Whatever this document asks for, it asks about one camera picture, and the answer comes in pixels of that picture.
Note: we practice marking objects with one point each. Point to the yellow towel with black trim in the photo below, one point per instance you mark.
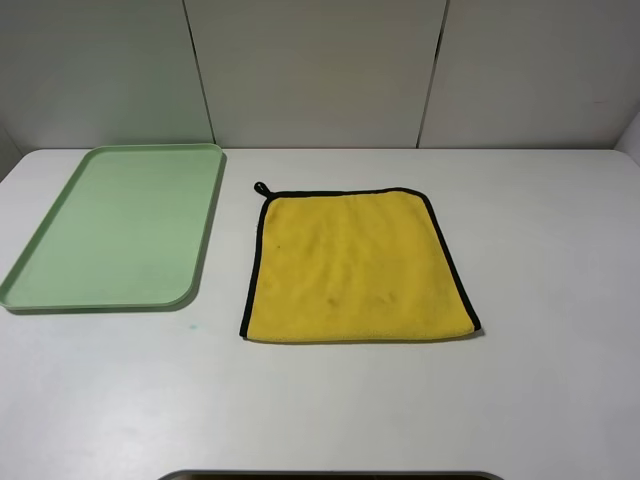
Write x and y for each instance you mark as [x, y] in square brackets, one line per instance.
[353, 267]

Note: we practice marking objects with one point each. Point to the green plastic tray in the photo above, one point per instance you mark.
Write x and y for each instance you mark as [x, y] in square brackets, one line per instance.
[128, 231]

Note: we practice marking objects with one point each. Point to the dark rimmed object at bottom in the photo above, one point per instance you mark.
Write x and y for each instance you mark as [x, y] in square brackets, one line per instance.
[325, 475]

